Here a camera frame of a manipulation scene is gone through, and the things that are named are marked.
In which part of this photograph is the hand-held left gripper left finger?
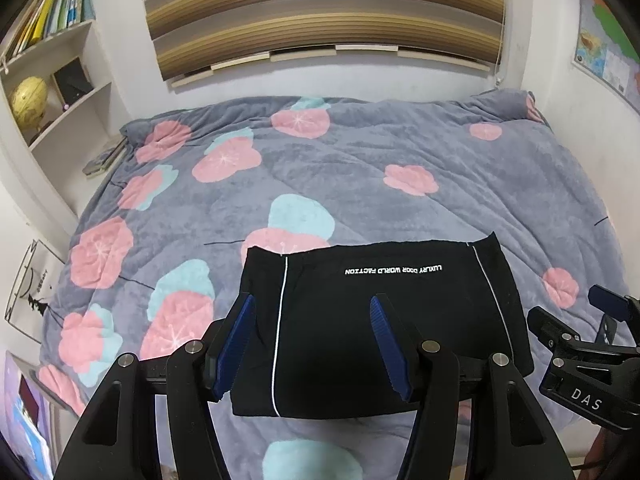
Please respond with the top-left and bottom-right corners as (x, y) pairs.
(52, 292), (259, 480)

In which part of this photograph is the row of upright books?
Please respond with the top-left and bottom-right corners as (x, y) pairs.
(4, 0), (97, 62)

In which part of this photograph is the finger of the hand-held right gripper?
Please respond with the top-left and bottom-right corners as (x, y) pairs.
(587, 284), (640, 324)
(526, 305), (585, 357)

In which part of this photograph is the grey floral blanket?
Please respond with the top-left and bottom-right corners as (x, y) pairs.
(37, 88), (632, 480)

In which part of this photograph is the yellow globe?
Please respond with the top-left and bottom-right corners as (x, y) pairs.
(10, 75), (50, 137)

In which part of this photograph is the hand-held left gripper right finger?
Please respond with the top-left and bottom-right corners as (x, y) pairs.
(368, 294), (577, 480)

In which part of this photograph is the wall map poster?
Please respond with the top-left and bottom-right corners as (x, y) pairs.
(571, 0), (640, 112)

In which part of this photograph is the black box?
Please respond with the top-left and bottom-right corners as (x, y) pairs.
(51, 56), (96, 107)

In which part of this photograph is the black jacket with white piping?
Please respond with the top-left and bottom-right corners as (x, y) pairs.
(231, 231), (535, 419)

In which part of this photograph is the small stack of books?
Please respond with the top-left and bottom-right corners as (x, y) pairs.
(81, 136), (129, 179)

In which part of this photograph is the white printed bag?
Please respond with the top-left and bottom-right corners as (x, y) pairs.
(4, 239), (67, 345)

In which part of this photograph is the purple poster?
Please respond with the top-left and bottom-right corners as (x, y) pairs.
(4, 351), (55, 480)

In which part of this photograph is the striped brown window blind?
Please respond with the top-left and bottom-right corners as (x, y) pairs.
(135, 0), (507, 92)

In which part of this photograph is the white bookshelf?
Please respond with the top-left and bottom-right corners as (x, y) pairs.
(0, 0), (132, 238)

